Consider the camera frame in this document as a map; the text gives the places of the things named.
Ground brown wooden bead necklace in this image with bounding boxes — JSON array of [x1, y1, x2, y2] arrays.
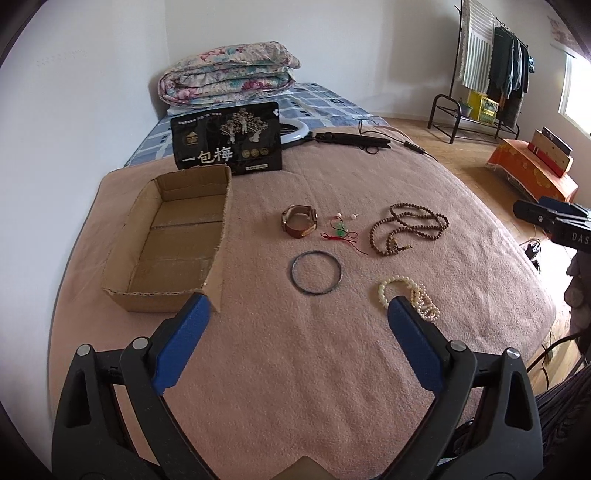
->
[[368, 202, 451, 257]]

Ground small pearl bead bracelet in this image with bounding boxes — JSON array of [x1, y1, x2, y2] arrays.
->
[[407, 283, 442, 322]]

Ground jade pendant red cord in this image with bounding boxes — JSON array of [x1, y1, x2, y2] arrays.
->
[[320, 221, 370, 256]]

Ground dark blue bangle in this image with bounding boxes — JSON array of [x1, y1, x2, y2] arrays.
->
[[288, 250, 344, 296]]

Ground red strap wristwatch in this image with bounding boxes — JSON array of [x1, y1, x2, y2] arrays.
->
[[280, 204, 318, 239]]

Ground orange cloth covered box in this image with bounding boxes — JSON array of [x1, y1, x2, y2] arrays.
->
[[486, 139, 578, 202]]

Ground stacked books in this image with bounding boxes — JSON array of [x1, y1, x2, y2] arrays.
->
[[528, 127, 574, 177]]

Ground window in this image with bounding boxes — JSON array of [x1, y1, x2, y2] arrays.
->
[[559, 52, 591, 137]]

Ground yellow box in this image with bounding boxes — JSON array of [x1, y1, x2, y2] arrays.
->
[[468, 90, 499, 124]]

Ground black metal shoe rack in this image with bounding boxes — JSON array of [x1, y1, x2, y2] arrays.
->
[[427, 93, 512, 145]]

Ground black clothes rack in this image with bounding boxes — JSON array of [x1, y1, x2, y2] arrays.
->
[[450, 0, 532, 139]]

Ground hanging clothes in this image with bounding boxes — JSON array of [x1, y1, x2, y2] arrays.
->
[[461, 0, 537, 128]]

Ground cardboard box tray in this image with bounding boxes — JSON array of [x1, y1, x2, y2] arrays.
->
[[101, 164, 232, 313]]

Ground pink blanket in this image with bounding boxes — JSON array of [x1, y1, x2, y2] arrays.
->
[[48, 135, 558, 480]]

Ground blue plaid bed sheet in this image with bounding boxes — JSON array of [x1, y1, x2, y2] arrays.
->
[[126, 83, 387, 166]]

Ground black snack bag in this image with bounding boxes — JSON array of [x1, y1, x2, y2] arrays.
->
[[170, 102, 283, 175]]

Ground folded floral quilt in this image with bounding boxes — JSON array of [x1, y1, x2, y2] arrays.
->
[[157, 41, 301, 108]]

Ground black cable with remote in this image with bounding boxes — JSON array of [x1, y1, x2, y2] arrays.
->
[[358, 118, 438, 160]]

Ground white ring light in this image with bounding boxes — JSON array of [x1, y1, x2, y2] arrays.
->
[[280, 119, 314, 150]]

